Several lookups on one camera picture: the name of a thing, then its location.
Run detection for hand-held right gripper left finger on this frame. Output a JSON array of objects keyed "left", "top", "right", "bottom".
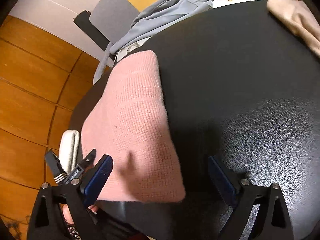
[{"left": 26, "top": 154, "right": 114, "bottom": 240}]

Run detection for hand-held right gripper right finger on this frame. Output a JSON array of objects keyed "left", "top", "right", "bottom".
[{"left": 208, "top": 155, "right": 294, "bottom": 240}]

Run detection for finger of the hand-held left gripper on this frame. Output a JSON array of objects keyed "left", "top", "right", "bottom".
[
  {"left": 65, "top": 149, "right": 97, "bottom": 184},
  {"left": 44, "top": 149, "right": 67, "bottom": 186}
]

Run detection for pink knit sweater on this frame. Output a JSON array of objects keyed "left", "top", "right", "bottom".
[{"left": 80, "top": 50, "right": 187, "bottom": 203}]

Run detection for person's left hand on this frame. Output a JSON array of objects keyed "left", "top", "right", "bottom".
[{"left": 62, "top": 203, "right": 98, "bottom": 227}]

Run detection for white folded cloth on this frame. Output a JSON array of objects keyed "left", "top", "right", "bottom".
[{"left": 59, "top": 129, "right": 81, "bottom": 174}]

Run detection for black leather table mat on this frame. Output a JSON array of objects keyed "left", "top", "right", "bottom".
[{"left": 69, "top": 0, "right": 320, "bottom": 240}]

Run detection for black flat panel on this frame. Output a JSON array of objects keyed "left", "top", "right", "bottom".
[{"left": 73, "top": 10, "right": 112, "bottom": 52}]

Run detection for light blue garment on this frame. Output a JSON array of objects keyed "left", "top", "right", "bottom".
[{"left": 93, "top": 0, "right": 214, "bottom": 85}]

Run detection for beige sweater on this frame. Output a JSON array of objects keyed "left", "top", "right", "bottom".
[{"left": 266, "top": 0, "right": 320, "bottom": 60}]

